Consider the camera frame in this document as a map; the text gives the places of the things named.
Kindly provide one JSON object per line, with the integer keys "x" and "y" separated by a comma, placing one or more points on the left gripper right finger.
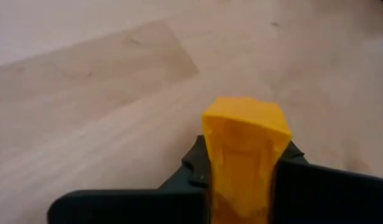
{"x": 328, "y": 196}

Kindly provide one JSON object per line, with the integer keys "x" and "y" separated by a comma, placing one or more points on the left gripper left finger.
{"x": 148, "y": 205}

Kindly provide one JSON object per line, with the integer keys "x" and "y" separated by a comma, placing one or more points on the yellow toy block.
{"x": 244, "y": 149}

